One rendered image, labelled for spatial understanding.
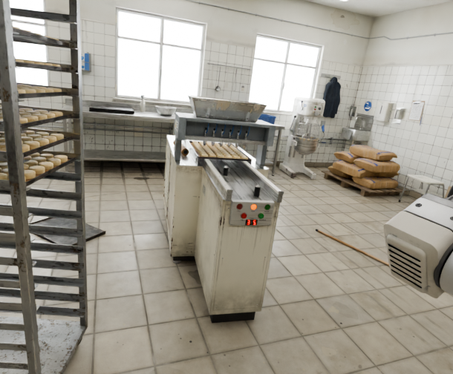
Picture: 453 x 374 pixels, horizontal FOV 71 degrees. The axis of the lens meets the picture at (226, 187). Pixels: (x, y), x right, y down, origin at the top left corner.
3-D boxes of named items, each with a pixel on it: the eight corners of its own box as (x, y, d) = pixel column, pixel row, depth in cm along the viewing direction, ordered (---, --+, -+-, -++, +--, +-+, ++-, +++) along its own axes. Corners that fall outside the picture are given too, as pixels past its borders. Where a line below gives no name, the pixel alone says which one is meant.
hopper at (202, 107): (186, 113, 248) (187, 95, 243) (253, 119, 262) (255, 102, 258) (190, 117, 221) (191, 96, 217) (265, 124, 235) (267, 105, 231)
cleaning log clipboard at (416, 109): (420, 125, 519) (428, 100, 507) (419, 125, 518) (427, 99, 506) (406, 122, 543) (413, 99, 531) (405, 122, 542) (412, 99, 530)
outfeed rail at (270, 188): (210, 138, 358) (211, 132, 355) (212, 138, 358) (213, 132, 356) (277, 202, 173) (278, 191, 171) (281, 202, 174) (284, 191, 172)
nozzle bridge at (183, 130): (172, 154, 258) (174, 112, 248) (255, 159, 276) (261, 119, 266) (175, 164, 227) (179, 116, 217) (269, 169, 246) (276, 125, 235)
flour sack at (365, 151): (345, 152, 563) (347, 143, 558) (362, 153, 582) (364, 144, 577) (379, 162, 502) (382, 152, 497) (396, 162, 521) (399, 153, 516)
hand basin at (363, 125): (378, 162, 599) (393, 103, 567) (362, 161, 586) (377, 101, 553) (343, 151, 687) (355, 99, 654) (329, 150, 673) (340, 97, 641)
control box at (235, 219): (228, 222, 175) (231, 199, 170) (269, 222, 181) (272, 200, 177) (229, 225, 171) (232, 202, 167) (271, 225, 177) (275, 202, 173)
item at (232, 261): (192, 264, 258) (202, 158, 231) (232, 263, 267) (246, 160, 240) (207, 326, 194) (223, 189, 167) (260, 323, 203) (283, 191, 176)
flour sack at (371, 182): (369, 190, 499) (371, 181, 495) (349, 182, 535) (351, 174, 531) (399, 188, 530) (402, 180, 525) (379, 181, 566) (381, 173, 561)
